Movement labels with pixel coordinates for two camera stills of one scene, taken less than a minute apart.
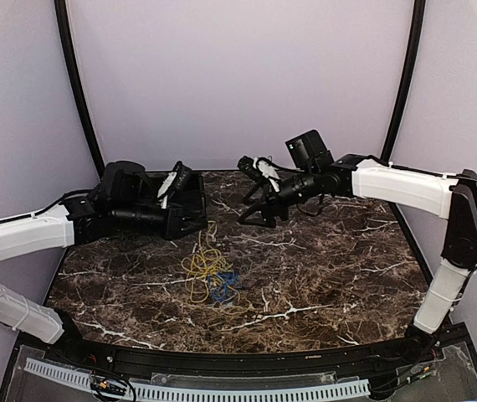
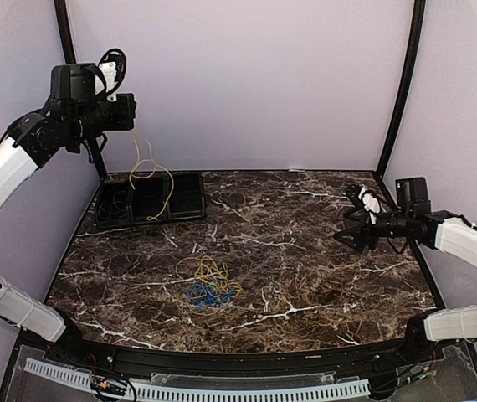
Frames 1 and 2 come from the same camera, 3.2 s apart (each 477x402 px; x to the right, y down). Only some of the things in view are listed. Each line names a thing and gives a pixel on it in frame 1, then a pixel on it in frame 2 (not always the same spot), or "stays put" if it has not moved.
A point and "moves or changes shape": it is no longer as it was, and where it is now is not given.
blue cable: (222, 286) moves or changes shape
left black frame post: (63, 22) stays put
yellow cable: (208, 264) → (153, 162)
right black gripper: (267, 211) → (353, 231)
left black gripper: (173, 227) → (126, 121)
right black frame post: (407, 79) stays put
